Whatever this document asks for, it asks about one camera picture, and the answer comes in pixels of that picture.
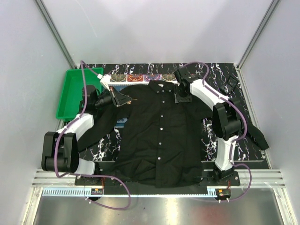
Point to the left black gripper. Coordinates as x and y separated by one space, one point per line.
112 94

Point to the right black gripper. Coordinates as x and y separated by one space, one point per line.
178 99

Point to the black button shirt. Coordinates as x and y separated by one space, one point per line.
161 143

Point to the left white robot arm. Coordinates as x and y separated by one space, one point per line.
60 148

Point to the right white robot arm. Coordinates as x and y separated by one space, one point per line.
228 123

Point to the black brooch box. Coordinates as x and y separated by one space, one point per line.
232 83

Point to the blue patterned placemat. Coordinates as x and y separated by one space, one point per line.
131 78

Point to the green plastic tray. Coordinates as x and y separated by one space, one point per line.
72 89

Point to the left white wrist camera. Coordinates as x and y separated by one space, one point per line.
104 80

